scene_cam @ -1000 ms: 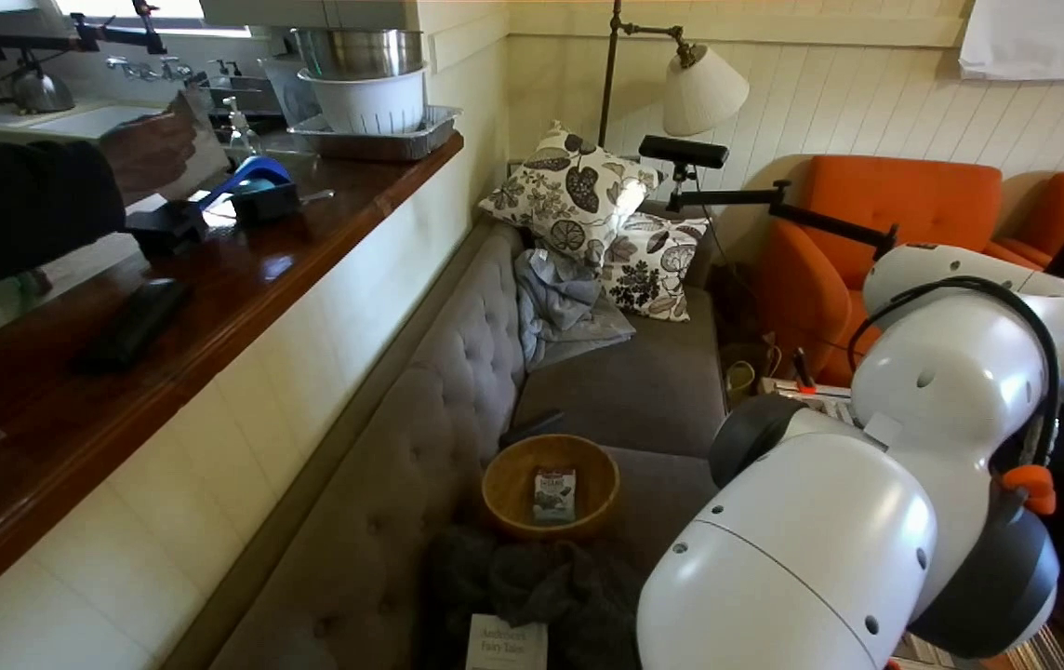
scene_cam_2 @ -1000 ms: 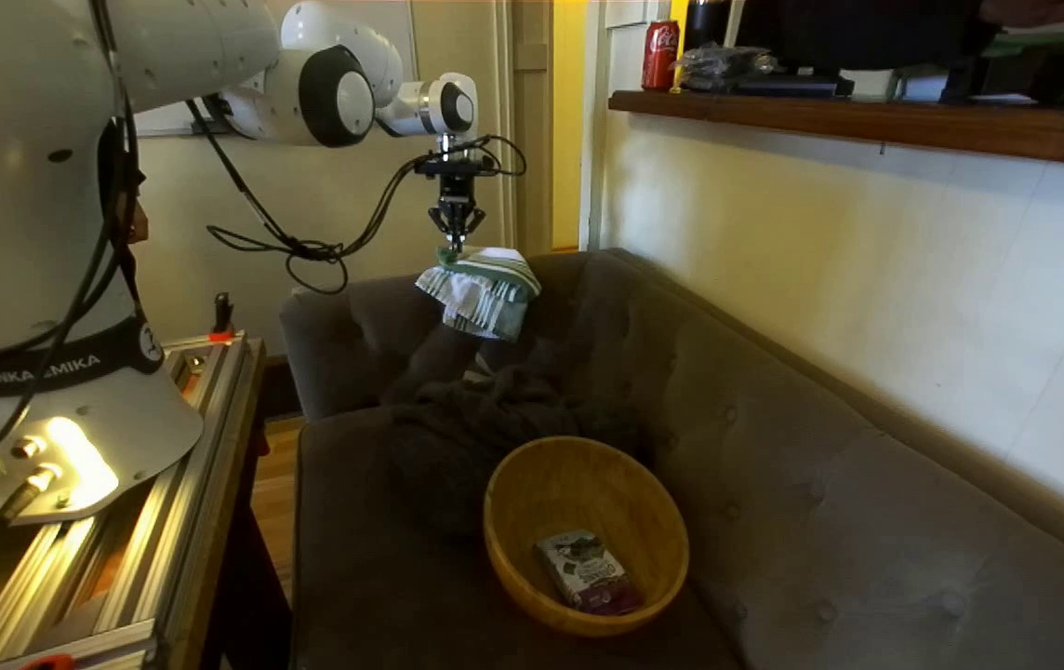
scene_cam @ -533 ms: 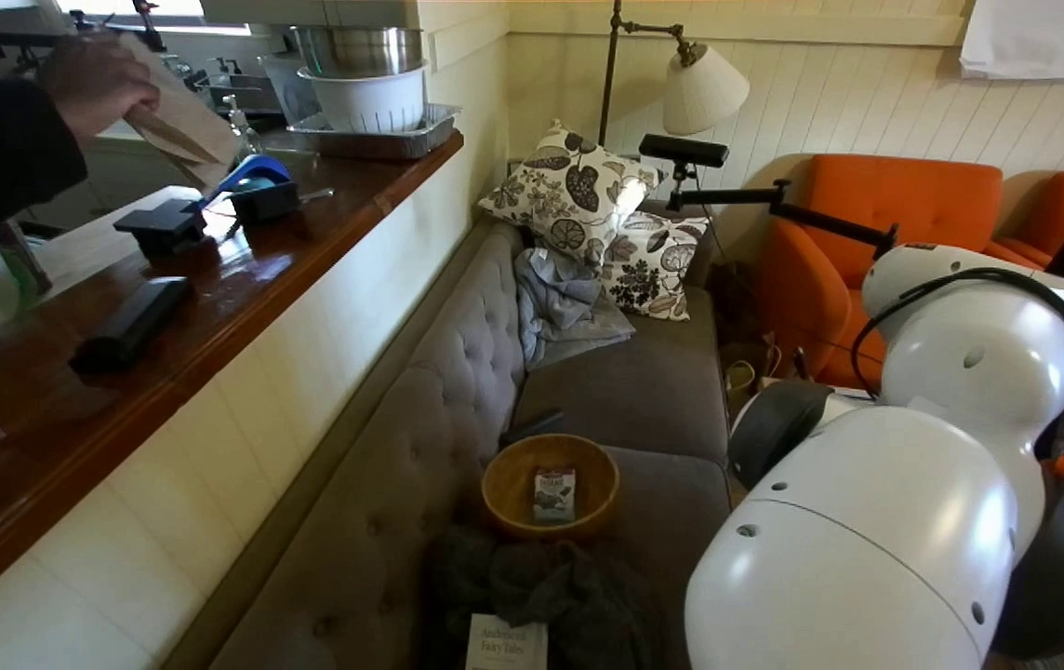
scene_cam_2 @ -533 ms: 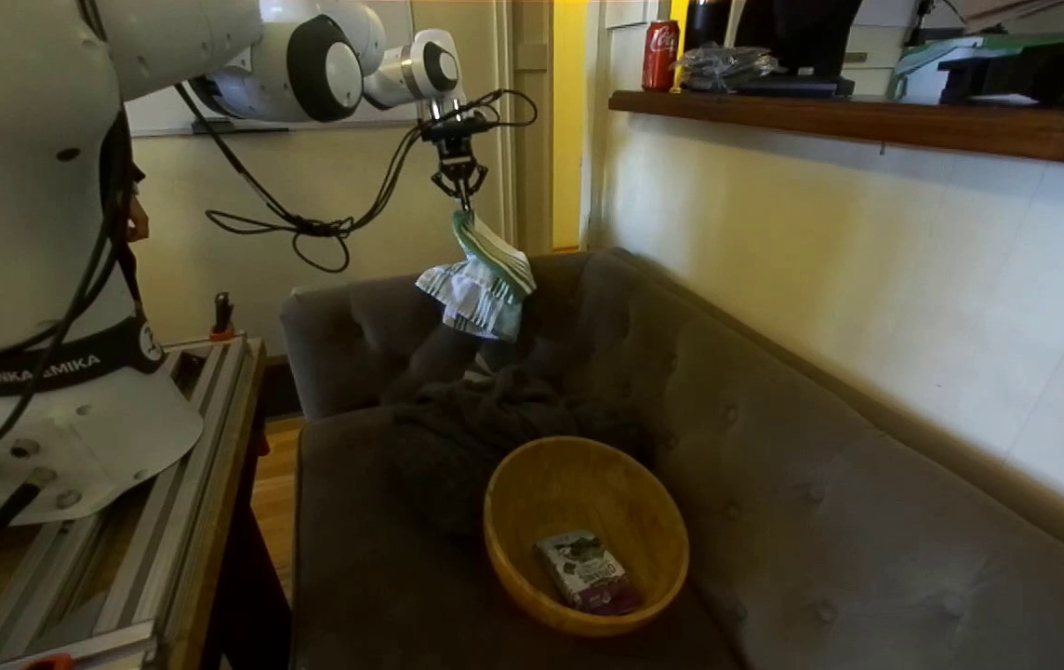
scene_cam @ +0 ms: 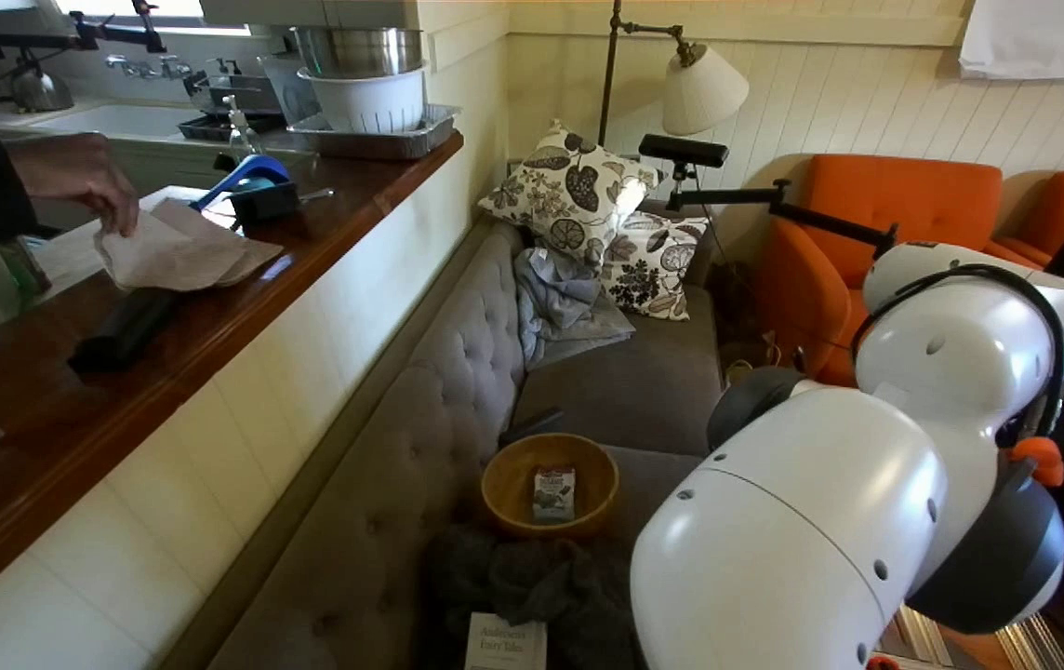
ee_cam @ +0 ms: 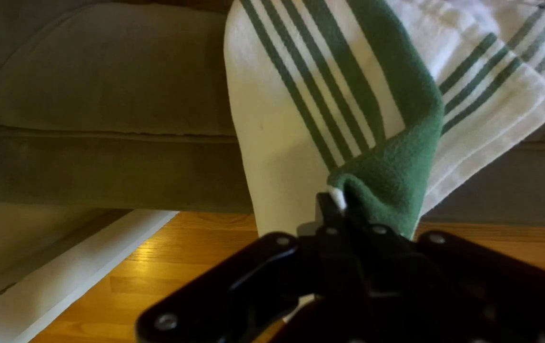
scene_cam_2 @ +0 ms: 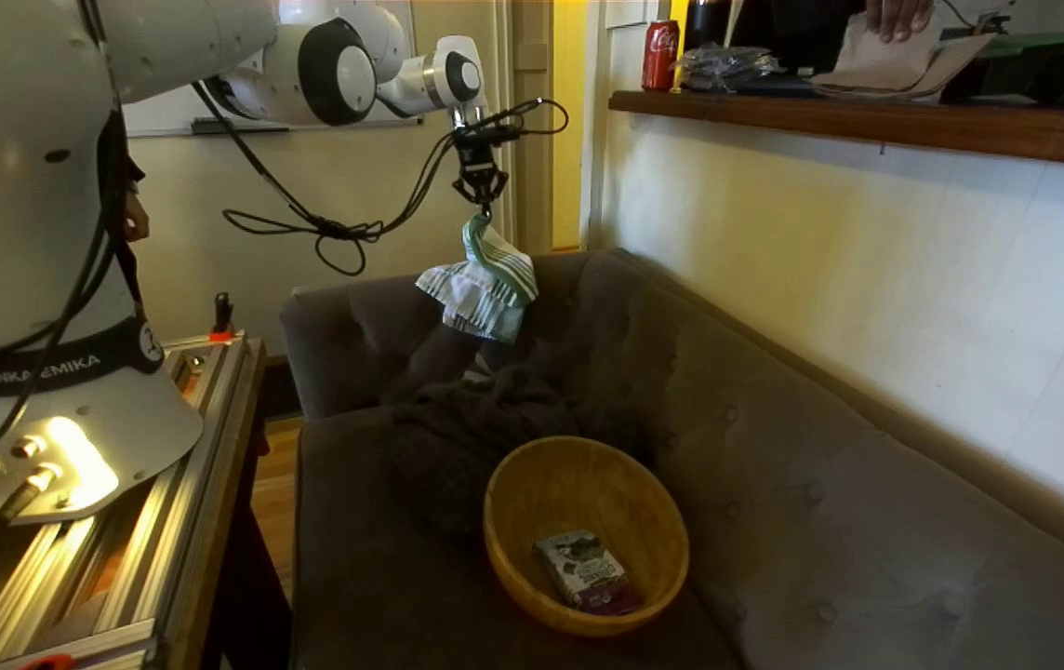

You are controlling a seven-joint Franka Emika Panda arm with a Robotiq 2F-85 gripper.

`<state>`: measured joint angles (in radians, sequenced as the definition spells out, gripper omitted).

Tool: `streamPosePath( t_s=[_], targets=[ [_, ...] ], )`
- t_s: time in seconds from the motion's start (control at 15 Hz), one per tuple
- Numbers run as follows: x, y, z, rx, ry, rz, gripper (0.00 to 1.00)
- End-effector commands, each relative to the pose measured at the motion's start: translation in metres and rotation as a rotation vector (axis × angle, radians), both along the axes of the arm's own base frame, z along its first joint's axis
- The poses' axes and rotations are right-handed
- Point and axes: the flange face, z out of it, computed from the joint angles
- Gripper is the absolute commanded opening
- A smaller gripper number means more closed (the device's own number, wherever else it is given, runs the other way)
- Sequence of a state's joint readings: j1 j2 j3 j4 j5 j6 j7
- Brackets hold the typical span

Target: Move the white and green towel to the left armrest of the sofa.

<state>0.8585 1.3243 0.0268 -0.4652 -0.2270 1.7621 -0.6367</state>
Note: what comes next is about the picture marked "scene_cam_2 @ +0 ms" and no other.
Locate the small snack packet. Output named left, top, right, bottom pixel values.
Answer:
left=534, top=524, right=634, bottom=615

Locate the red soda can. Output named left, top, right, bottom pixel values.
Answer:
left=642, top=17, right=686, bottom=98

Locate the person's bare hand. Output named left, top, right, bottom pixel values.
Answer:
left=864, top=0, right=939, bottom=44

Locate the round wooden bowl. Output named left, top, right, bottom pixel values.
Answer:
left=482, top=430, right=695, bottom=639

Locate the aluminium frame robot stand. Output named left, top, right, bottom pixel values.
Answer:
left=0, top=325, right=298, bottom=670

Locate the black remote control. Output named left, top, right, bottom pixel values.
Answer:
left=729, top=69, right=822, bottom=104

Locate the brown paper bag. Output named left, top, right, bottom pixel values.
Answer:
left=808, top=7, right=996, bottom=104

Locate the black bottle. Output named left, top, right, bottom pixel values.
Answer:
left=683, top=0, right=733, bottom=57

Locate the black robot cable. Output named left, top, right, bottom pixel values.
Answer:
left=187, top=77, right=575, bottom=283

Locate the grey tufted sofa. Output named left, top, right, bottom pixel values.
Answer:
left=276, top=244, right=1064, bottom=670

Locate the crumpled plastic bag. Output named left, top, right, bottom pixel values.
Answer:
left=678, top=41, right=786, bottom=98

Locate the small black and red clamp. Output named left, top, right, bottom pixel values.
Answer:
left=210, top=285, right=242, bottom=350

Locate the dark grey knitted blanket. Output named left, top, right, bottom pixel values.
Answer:
left=381, top=332, right=642, bottom=541

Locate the person's dark torso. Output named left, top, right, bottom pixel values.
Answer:
left=729, top=0, right=887, bottom=82

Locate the wooden counter top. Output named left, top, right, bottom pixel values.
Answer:
left=606, top=84, right=1064, bottom=175

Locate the white and green striped towel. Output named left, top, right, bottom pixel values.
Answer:
left=410, top=208, right=546, bottom=350

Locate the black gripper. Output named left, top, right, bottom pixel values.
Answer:
left=448, top=114, right=516, bottom=216

